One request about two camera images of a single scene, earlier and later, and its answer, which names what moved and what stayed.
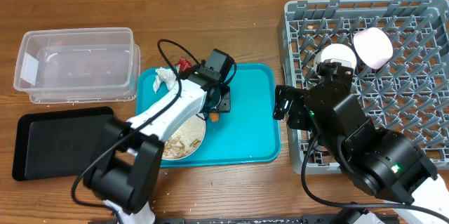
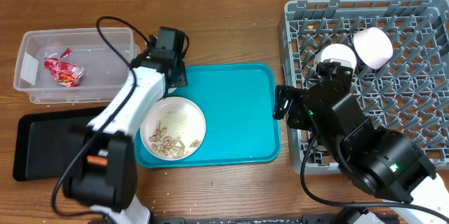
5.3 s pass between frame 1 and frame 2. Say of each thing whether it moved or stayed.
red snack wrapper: moved
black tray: stayed
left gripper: moved
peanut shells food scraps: stayed
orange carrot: moved
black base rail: stayed
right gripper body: stayed
